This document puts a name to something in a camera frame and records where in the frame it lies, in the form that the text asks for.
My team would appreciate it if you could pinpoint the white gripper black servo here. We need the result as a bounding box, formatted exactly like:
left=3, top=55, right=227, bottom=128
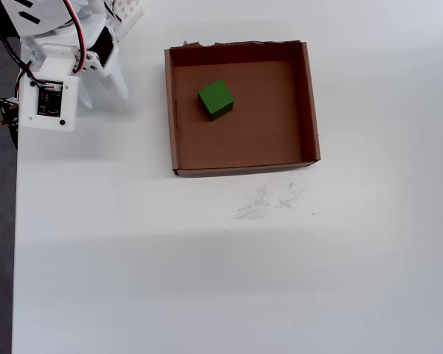
left=75, top=24, right=129, bottom=111

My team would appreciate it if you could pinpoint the green cube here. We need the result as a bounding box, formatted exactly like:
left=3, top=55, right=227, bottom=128
left=197, top=78, right=236, bottom=122

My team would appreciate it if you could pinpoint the shallow brown cardboard box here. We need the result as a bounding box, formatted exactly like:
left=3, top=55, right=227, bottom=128
left=163, top=39, right=322, bottom=178

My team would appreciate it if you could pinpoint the red black servo cable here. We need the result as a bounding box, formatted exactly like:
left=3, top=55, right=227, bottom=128
left=103, top=0, right=122, bottom=24
left=61, top=0, right=89, bottom=74

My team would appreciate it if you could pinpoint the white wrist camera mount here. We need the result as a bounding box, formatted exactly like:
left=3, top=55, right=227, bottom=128
left=17, top=43, right=80, bottom=133

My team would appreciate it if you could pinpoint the black camera cable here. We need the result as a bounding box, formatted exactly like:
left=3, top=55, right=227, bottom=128
left=0, top=0, right=41, bottom=86

